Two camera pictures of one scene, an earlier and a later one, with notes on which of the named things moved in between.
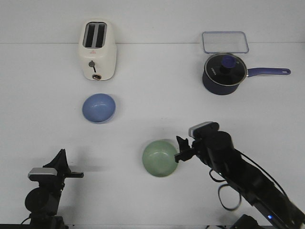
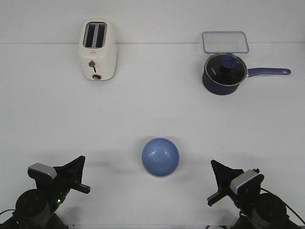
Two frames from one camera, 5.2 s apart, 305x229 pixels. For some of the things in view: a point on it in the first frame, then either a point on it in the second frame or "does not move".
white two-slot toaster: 97,46 does not move
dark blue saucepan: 218,80 does not move
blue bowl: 98,108 -> 160,157
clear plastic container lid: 224,42 does not move
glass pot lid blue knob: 225,68 does not move
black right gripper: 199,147 -> 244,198
